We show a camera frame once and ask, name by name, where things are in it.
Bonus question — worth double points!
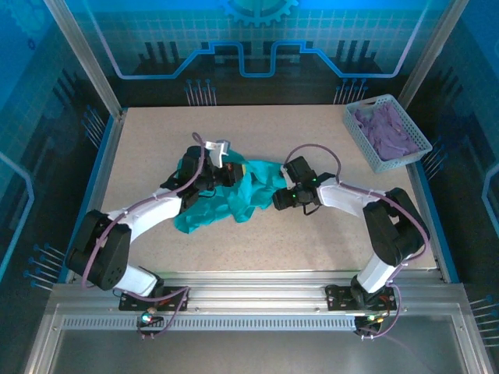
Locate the teal t-shirt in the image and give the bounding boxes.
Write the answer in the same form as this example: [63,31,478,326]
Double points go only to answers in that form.
[173,150,289,235]

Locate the grey perforated plastic basket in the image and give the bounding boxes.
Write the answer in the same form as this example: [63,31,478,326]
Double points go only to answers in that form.
[342,93,434,175]

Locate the purple cloths pile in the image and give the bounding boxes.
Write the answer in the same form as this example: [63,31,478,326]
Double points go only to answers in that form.
[352,101,422,163]

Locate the blue printed backdrop panel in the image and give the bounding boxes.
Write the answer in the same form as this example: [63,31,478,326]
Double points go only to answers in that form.
[64,0,453,106]

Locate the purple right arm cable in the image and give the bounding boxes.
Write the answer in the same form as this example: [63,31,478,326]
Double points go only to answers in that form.
[283,143,432,281]

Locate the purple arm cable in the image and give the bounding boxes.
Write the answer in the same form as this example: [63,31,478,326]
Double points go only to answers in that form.
[283,143,432,281]
[80,132,207,291]

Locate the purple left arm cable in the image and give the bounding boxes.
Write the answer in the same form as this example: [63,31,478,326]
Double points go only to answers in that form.
[80,132,207,291]

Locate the aluminium mounting rail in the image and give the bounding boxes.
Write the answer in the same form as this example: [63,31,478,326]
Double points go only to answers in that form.
[50,270,469,315]

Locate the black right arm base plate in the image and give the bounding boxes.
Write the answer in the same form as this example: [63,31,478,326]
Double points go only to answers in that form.
[325,284,402,312]

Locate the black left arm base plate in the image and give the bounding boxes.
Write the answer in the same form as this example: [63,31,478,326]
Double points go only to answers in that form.
[119,286,190,312]

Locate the slotted grey cable duct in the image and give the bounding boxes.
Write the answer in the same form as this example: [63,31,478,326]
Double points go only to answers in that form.
[62,316,358,331]

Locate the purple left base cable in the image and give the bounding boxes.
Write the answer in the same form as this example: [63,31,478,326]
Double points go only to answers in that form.
[136,286,192,340]

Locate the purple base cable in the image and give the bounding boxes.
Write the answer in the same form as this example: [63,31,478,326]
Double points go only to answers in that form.
[136,286,192,340]
[356,284,402,340]

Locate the aluminium frame post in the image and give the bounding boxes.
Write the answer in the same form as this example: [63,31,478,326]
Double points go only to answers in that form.
[397,0,471,110]
[42,0,128,118]

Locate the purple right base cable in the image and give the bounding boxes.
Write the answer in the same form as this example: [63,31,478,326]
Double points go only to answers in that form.
[356,284,402,340]

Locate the grey metal frame panel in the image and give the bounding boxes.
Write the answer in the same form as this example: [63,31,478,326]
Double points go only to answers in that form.
[23,303,492,374]

